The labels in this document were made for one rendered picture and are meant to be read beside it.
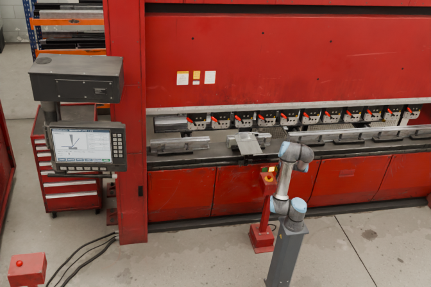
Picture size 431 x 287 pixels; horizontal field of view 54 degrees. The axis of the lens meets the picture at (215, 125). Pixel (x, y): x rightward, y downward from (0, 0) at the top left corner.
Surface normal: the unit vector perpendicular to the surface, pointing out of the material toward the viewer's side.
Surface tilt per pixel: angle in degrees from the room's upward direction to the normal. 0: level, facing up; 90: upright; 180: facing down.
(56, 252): 0
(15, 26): 90
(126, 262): 0
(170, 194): 90
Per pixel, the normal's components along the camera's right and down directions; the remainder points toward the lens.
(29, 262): 0.08, -0.82
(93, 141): 0.07, 0.57
